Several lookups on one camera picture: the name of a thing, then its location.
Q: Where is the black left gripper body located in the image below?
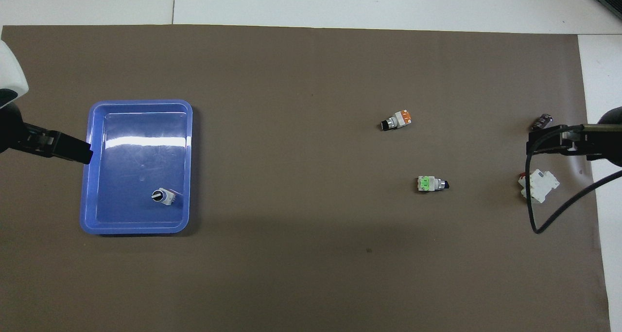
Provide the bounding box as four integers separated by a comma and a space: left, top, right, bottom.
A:
0, 101, 54, 157

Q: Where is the rotary switch with orange base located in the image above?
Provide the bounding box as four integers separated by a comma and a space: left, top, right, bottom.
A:
380, 109, 414, 132

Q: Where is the brown paper table mat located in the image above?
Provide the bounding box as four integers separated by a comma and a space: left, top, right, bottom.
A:
0, 25, 611, 332

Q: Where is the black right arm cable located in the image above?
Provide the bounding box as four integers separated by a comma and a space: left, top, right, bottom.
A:
526, 125, 622, 234

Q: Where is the rotary switch with green base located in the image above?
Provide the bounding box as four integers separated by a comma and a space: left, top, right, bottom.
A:
417, 175, 450, 193

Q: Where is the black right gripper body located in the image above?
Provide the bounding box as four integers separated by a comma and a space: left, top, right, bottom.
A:
561, 124, 604, 160

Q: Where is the blue plastic tray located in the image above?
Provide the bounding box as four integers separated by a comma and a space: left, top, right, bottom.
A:
79, 99, 193, 235

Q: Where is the white circuit breaker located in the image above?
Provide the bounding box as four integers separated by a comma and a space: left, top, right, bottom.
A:
518, 169, 560, 204

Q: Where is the rotary switch with red base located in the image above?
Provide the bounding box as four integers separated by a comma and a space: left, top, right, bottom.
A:
151, 188, 176, 207

